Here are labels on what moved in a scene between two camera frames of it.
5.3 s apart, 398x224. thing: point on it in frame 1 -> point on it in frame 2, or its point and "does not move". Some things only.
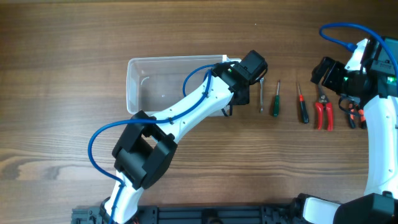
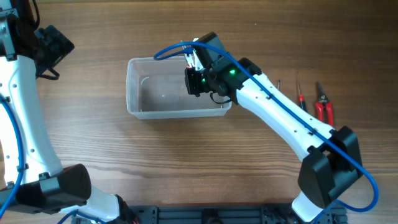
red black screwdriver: x=304 y=114 does not move
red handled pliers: x=323 y=101 does not move
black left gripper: x=245 y=99 -> x=60 y=45
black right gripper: x=330 y=80 -> x=193 y=86
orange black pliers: x=354 y=109 -> x=193 y=58
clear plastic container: x=154 y=83 does not move
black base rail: x=258 y=214 does not move
